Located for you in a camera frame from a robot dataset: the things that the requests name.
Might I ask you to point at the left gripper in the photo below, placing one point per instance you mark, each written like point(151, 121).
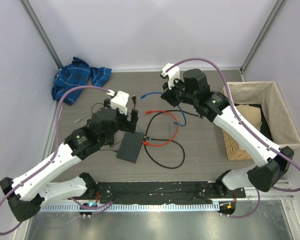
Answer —
point(128, 125)

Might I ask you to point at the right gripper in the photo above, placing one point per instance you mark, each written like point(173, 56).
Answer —
point(168, 94)

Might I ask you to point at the black network switch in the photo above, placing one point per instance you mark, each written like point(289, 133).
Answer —
point(130, 147)

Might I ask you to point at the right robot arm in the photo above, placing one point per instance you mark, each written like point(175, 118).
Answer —
point(271, 161)

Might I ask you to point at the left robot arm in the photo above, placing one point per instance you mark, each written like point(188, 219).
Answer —
point(35, 189)

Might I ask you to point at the blue plaid cloth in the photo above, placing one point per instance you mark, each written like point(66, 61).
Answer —
point(77, 74)

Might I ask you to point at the beige cap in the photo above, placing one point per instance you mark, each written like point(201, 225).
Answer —
point(251, 114)

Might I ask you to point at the wicker basket with liner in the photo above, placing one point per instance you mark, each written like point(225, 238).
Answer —
point(267, 94)

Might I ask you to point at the black garment in basket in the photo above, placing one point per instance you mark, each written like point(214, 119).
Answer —
point(264, 128)

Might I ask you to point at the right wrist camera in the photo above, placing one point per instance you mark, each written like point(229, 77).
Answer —
point(170, 73)

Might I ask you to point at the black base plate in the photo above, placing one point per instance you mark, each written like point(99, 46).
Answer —
point(159, 193)

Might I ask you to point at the slotted cable duct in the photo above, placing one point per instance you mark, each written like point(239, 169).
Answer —
point(65, 207)

